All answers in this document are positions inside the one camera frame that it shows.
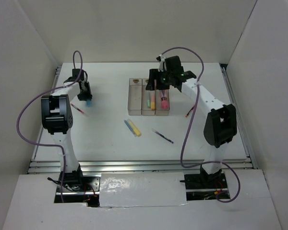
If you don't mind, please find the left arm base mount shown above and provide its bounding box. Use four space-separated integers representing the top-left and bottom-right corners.
48 176 101 207

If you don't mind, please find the light blue highlighter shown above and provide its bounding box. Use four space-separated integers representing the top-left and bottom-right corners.
86 100 92 107

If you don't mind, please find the green highlighter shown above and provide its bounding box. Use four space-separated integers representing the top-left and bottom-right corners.
146 92 151 108

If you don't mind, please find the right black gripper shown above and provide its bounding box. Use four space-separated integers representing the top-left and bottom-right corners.
145 68 173 91

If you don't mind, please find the pink blue pen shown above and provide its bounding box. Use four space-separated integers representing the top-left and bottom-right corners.
71 103 88 116

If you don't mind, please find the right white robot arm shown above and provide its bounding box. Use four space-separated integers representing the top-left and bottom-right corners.
146 55 237 188

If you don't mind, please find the right clear plastic container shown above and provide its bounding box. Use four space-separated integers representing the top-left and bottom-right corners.
155 90 170 116

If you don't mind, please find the yellow highlighter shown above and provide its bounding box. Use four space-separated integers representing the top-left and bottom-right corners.
129 120 141 137

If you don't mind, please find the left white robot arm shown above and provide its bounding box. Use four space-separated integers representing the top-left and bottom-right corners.
41 69 92 191

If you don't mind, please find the white cover plate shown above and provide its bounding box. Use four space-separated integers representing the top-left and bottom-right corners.
99 172 187 207

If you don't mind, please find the orange pink highlighter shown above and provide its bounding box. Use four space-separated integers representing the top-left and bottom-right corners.
150 92 156 110

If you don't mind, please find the middle clear plastic container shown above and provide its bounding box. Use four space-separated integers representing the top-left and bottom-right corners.
142 79 156 116

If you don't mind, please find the dark purple gel pen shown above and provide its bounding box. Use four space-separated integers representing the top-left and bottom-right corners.
151 129 174 144

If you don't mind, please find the clear plastic container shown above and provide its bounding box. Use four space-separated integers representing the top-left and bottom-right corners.
142 79 156 116
155 90 170 116
128 78 142 115

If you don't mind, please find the left clear plastic container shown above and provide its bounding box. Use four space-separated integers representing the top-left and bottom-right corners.
128 78 142 115

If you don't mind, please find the aluminium frame rail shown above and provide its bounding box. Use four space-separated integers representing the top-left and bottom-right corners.
26 62 259 173

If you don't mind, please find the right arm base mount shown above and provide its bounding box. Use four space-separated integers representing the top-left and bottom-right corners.
180 167 228 190

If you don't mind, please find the pink capped pen bundle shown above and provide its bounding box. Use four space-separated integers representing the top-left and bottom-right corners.
160 90 169 110

